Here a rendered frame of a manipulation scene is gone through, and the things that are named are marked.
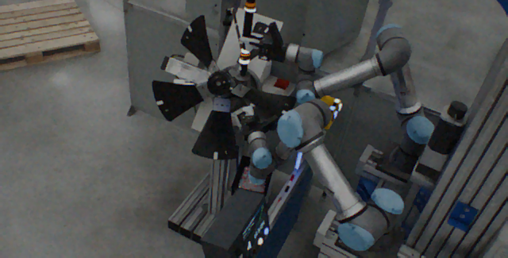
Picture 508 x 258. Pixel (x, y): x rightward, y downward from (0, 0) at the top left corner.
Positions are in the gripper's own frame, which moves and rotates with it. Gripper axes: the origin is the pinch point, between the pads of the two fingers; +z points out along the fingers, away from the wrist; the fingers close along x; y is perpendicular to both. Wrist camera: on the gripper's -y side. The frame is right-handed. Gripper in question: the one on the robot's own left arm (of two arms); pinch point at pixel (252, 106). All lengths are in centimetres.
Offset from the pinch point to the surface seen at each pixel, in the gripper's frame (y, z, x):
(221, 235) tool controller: 23, -72, -9
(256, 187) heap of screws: 1.4, -18.0, 34.9
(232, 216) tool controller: 18, -65, -8
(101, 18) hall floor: 113, 308, 105
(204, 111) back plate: 21.0, 30.0, 24.0
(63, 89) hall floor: 135, 179, 103
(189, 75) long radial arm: 26.8, 36.8, 4.2
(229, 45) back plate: 3.7, 49.4, -3.3
